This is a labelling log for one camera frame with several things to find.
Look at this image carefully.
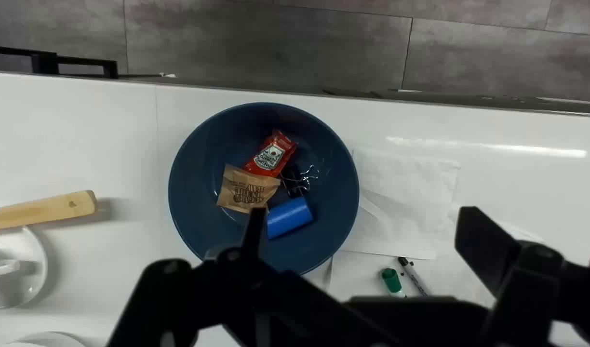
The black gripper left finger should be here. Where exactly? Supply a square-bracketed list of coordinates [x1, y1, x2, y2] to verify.
[109, 208, 400, 347]

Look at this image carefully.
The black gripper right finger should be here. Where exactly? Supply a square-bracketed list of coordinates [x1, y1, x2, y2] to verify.
[456, 206, 590, 347]

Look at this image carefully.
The blue cylinder object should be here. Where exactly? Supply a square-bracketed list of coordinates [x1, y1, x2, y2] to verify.
[267, 196, 315, 239]

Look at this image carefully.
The blue bowl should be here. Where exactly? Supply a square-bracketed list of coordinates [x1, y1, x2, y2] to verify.
[169, 102, 359, 273]

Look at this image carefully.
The white mug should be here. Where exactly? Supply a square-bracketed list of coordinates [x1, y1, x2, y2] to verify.
[0, 227, 51, 310]

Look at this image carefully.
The brown paper packet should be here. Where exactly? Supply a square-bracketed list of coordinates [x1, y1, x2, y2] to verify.
[217, 165, 282, 213]

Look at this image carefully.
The black binder clip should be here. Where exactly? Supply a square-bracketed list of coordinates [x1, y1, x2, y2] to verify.
[282, 163, 321, 196]

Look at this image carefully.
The green cap marker pen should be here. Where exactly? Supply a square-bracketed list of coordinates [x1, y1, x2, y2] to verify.
[381, 256, 431, 294]

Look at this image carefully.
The red sauce packet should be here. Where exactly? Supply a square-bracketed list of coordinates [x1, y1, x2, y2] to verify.
[246, 129, 298, 177]

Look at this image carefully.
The wooden spoon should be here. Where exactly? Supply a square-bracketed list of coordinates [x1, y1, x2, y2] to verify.
[0, 190, 99, 229]

